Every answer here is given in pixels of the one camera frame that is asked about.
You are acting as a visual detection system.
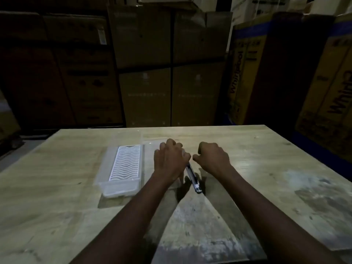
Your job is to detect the person's right forearm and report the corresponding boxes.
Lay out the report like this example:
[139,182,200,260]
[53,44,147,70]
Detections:
[213,166,345,264]

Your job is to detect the dark brown cardboard box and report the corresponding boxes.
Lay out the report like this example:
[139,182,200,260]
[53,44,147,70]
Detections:
[0,48,76,131]
[54,48,124,126]
[43,15,111,51]
[0,11,48,51]

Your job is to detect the clear plastic container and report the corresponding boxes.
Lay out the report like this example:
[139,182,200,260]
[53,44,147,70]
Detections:
[93,131,145,198]

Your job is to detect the person's right hand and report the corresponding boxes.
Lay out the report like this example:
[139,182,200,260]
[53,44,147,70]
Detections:
[192,142,235,179]

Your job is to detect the white cardboard box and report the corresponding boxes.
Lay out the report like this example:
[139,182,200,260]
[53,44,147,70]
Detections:
[230,0,275,26]

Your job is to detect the dark utility knife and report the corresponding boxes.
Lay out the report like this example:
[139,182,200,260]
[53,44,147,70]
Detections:
[185,162,203,194]

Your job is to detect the clear plastic lid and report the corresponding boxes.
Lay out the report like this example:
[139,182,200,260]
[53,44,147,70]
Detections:
[142,138,193,190]

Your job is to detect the person's left forearm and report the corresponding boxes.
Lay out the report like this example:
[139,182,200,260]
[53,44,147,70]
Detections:
[70,173,180,264]

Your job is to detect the yellow box with blue band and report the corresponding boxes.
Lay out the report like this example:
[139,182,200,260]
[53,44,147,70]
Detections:
[292,13,352,165]
[225,11,304,127]

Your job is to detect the person's left hand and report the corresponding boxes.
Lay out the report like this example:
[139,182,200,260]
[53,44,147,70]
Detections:
[153,139,191,185]

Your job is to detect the white ribbed tray insert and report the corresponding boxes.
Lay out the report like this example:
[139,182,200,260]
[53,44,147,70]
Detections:
[109,145,141,182]

